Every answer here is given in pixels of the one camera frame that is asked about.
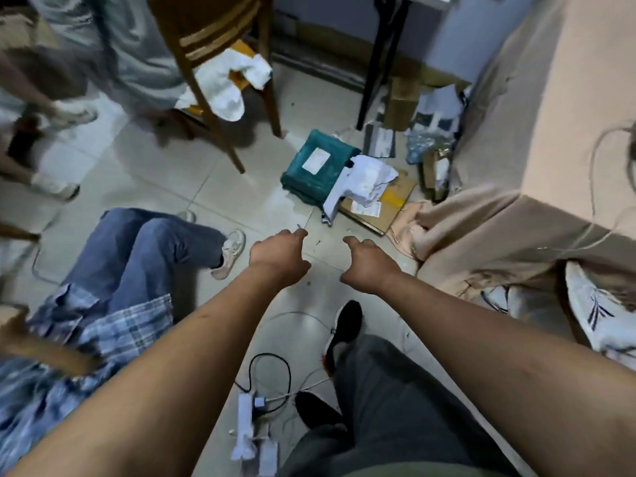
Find peach cloth cover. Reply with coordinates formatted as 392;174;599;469
387;0;636;313

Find black table leg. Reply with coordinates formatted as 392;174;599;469
356;0;413;132

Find white power strip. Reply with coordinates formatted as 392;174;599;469
231;392;256;461

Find person's right hand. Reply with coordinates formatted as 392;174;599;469
340;236;403;296

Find person's left forearm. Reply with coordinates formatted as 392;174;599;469
7;265;299;477

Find crumpled white paper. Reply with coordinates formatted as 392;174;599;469
321;154;399;226

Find person's left hand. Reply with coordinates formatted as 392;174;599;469
248;228;312;289

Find black cable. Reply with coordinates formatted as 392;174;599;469
234;352;293;422

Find thin white cable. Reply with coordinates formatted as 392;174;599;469
537;121;636;252

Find flat brown cardboard box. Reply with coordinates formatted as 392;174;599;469
339;169;419;236

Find grey packet with white label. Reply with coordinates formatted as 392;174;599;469
363;123;397;159

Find white cloth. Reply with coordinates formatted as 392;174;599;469
175;48;273;122

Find teal box with white label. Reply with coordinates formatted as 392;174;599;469
280;129;362;208

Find person's right forearm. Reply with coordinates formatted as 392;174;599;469
380;273;636;477

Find upright brown cardboard box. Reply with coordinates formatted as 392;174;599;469
384;77;423;132

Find person's grey trousers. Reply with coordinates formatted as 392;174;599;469
276;335;520;477

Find clear plastic bag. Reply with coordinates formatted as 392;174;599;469
405;128;455;165

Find wooden chair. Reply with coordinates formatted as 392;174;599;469
147;0;283;175

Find person's black shoe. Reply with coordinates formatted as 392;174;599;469
294;391;345;431
324;300;364;375

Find white bag with black print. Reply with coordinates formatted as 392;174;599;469
565;261;636;371

